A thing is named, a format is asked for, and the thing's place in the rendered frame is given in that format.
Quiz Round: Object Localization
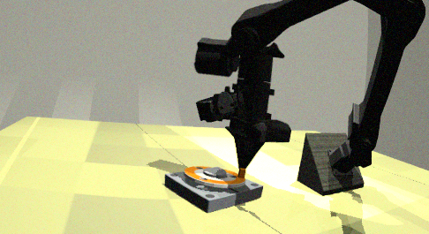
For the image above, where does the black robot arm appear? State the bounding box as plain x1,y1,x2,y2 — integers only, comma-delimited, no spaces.
194,0,425,177

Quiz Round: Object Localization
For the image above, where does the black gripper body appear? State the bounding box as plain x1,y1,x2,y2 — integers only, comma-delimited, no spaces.
218,79,291,143

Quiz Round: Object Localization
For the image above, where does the orange round plate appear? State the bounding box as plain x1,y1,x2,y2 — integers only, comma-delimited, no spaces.
184,166,246,188

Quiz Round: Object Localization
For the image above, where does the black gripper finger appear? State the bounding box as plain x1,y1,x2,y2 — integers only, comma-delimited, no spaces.
225,126,244,168
234,132,266,169

